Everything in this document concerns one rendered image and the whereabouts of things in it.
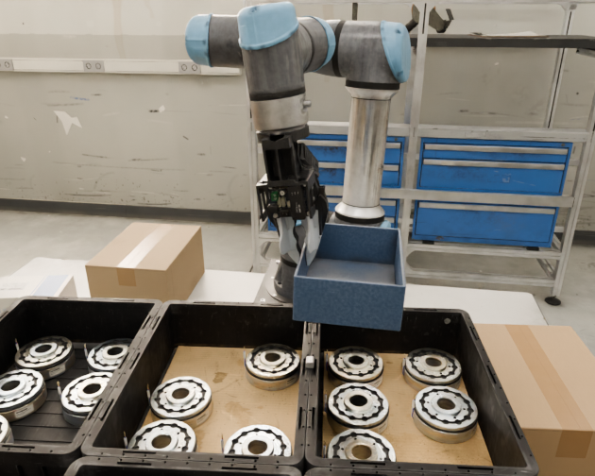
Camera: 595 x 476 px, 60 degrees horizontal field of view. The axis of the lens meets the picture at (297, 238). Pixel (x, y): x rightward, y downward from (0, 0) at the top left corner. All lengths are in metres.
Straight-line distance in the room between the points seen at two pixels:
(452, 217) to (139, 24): 2.38
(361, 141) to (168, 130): 2.84
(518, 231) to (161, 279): 2.06
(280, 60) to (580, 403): 0.74
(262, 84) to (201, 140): 3.14
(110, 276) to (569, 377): 1.07
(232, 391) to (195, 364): 0.11
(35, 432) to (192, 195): 3.10
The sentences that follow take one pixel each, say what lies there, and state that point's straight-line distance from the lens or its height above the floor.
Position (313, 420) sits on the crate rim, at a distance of 0.80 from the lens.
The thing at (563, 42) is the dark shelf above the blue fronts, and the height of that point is 1.33.
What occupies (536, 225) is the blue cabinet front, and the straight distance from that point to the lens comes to 2.96.
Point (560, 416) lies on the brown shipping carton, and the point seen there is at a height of 0.86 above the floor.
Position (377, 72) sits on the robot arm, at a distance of 1.11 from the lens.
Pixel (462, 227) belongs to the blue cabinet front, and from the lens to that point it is 2.89.
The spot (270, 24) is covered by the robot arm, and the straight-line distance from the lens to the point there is 0.67.
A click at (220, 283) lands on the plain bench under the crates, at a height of 0.70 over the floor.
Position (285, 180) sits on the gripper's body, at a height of 1.26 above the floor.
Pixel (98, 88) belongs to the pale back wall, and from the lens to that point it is 4.04.
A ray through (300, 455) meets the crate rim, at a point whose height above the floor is 0.93.
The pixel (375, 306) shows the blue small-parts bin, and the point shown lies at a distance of 0.71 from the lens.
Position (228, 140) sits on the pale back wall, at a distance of 3.74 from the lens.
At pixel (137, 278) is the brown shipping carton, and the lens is 1.40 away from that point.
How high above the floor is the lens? 1.46
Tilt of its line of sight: 24 degrees down
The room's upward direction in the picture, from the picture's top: straight up
